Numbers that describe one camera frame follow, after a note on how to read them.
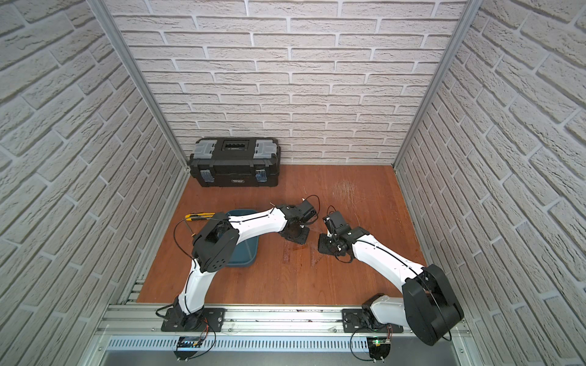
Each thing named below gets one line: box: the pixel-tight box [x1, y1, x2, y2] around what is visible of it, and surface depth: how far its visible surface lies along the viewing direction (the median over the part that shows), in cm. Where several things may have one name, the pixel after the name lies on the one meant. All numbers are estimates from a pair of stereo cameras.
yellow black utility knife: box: [184, 212, 216, 222], surface depth 100 cm
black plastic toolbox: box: [189, 136, 281, 188], surface depth 102 cm
